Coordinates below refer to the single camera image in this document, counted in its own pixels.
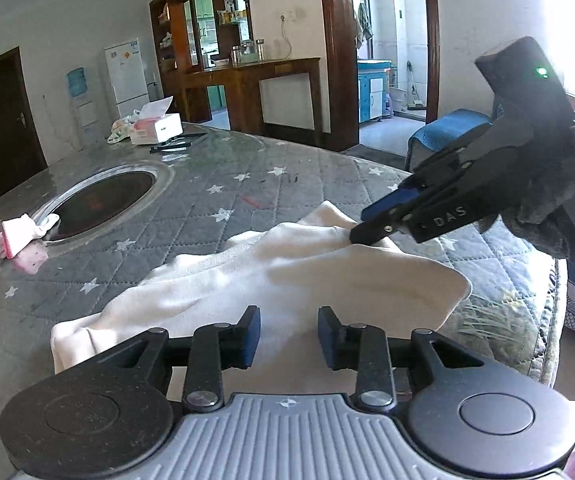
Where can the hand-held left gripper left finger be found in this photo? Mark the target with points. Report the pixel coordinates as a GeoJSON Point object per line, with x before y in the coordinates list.
{"type": "Point", "coordinates": [252, 337]}

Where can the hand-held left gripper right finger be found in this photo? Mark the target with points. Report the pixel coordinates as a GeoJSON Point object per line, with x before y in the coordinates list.
{"type": "Point", "coordinates": [327, 337]}

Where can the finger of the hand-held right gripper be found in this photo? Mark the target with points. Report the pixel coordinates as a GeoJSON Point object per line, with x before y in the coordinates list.
{"type": "Point", "coordinates": [392, 201]}
{"type": "Point", "coordinates": [372, 232]}

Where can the cream hoodie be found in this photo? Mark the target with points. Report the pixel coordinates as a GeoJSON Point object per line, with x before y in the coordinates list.
{"type": "Point", "coordinates": [267, 280]}

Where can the dark grey doormat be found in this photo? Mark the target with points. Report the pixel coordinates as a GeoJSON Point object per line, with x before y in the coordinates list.
{"type": "Point", "coordinates": [375, 156]}

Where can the blue covered sofa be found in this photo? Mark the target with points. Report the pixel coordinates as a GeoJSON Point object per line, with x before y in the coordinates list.
{"type": "Point", "coordinates": [447, 130]}

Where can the blue cabinet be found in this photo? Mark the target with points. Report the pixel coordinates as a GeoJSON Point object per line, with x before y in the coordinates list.
{"type": "Point", "coordinates": [370, 95]}

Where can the mop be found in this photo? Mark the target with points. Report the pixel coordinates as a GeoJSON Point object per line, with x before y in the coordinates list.
{"type": "Point", "coordinates": [414, 90]}

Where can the hanging towel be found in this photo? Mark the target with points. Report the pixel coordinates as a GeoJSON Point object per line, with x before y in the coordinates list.
{"type": "Point", "coordinates": [364, 27]}

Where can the dark wooden console table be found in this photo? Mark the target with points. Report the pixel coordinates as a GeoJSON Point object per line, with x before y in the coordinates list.
{"type": "Point", "coordinates": [247, 80]}

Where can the glass jar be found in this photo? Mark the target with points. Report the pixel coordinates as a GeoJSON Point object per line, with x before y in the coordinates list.
{"type": "Point", "coordinates": [259, 49]}
{"type": "Point", "coordinates": [248, 52]}
{"type": "Point", "coordinates": [236, 55]}

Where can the round built-in induction cooktop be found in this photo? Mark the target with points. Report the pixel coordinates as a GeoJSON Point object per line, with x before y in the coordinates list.
{"type": "Point", "coordinates": [102, 200]}

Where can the pink white tissue box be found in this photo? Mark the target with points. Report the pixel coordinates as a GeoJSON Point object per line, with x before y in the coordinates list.
{"type": "Point", "coordinates": [160, 127]}

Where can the printed plastic bag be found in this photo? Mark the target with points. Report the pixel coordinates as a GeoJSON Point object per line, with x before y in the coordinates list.
{"type": "Point", "coordinates": [120, 130]}

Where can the pink and white small garment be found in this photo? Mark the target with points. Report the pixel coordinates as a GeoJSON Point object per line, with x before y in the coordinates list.
{"type": "Point", "coordinates": [22, 240]}

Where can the wooden partition shelf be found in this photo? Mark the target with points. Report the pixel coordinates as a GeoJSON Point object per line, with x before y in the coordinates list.
{"type": "Point", "coordinates": [177, 35]}

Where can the white water dispenser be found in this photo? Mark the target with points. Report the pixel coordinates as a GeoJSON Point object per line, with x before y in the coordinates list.
{"type": "Point", "coordinates": [86, 120]}

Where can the white refrigerator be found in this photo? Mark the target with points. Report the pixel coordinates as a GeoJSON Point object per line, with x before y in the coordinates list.
{"type": "Point", "coordinates": [127, 75]}

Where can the blue water bottle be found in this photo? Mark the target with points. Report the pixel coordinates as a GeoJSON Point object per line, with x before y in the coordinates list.
{"type": "Point", "coordinates": [77, 83]}

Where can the dark wooden entrance door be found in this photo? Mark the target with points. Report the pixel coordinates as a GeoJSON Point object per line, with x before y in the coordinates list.
{"type": "Point", "coordinates": [2, 125]}

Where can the black flat frame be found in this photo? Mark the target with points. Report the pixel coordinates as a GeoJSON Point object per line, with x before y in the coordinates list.
{"type": "Point", "coordinates": [177, 144]}

